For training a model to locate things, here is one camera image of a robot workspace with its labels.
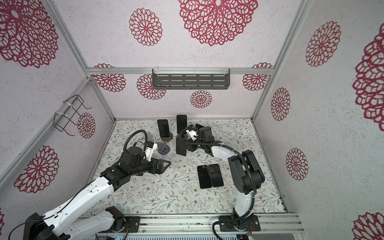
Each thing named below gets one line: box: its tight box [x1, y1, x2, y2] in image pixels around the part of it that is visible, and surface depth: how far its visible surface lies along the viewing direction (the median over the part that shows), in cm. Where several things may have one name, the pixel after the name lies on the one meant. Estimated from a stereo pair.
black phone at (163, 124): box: [157, 119, 170, 138], surface depth 100 cm
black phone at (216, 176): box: [208, 163, 224, 187], surface depth 92 cm
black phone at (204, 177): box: [197, 165, 212, 189], surface depth 90 cm
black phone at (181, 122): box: [176, 114, 188, 134], surface depth 102 cm
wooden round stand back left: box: [160, 132, 174, 143], surface depth 111 cm
